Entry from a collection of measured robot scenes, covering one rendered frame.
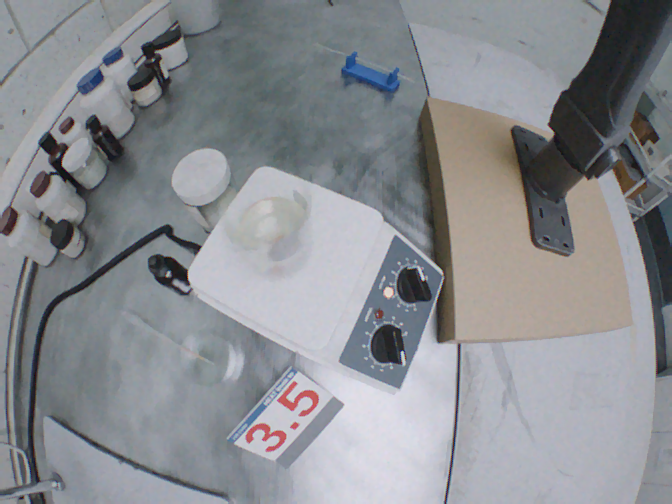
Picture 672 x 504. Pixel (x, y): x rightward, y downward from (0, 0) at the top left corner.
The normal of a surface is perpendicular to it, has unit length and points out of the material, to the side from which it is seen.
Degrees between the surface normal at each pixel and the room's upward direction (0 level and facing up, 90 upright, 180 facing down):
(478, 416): 0
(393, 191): 0
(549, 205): 0
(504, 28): 90
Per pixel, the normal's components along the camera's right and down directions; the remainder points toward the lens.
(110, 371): 0.04, -0.37
